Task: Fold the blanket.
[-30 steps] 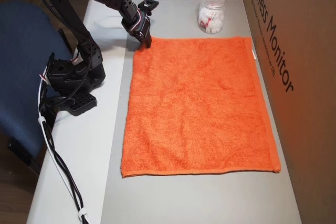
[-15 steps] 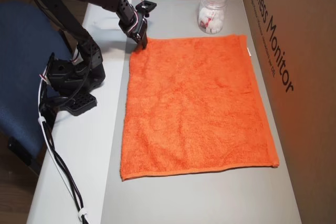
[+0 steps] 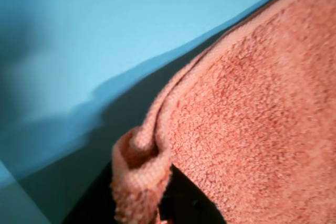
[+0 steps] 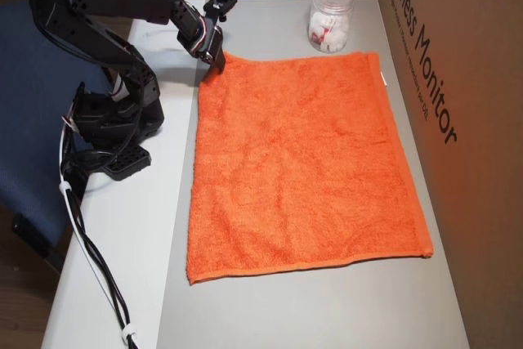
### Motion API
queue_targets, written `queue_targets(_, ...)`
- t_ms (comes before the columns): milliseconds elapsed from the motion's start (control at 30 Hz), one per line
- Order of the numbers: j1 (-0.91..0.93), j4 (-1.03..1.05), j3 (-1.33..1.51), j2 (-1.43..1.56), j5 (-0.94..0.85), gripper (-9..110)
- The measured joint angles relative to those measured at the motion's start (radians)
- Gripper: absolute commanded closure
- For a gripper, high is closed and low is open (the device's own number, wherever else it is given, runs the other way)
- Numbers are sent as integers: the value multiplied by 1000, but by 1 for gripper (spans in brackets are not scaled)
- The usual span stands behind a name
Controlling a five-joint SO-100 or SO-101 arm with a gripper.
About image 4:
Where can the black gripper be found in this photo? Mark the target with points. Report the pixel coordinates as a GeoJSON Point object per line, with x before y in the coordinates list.
{"type": "Point", "coordinates": [214, 47]}

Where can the orange terry towel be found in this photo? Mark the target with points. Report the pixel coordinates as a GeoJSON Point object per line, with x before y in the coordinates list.
{"type": "Point", "coordinates": [302, 161]}

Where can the black arm base with clamp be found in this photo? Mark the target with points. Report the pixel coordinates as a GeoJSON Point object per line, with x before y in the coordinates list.
{"type": "Point", "coordinates": [122, 120]}

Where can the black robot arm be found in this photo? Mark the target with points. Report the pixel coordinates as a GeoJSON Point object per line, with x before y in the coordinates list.
{"type": "Point", "coordinates": [94, 34]}

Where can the red white paper label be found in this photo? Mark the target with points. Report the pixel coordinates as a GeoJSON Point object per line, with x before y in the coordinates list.
{"type": "Point", "coordinates": [320, 38]}

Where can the white eraser cubes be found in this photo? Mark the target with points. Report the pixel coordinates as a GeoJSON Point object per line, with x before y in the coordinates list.
{"type": "Point", "coordinates": [339, 34]}

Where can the clear plastic jar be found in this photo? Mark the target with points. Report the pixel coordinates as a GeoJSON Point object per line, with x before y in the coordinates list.
{"type": "Point", "coordinates": [331, 1]}

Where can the blue fabric chair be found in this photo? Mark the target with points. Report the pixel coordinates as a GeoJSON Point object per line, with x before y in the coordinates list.
{"type": "Point", "coordinates": [24, 99]}

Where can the cardboard box printed Business Monitor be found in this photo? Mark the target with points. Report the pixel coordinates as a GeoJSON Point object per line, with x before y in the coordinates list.
{"type": "Point", "coordinates": [470, 161]}

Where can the black square wrist camera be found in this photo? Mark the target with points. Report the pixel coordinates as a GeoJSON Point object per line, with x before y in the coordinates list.
{"type": "Point", "coordinates": [220, 3]}

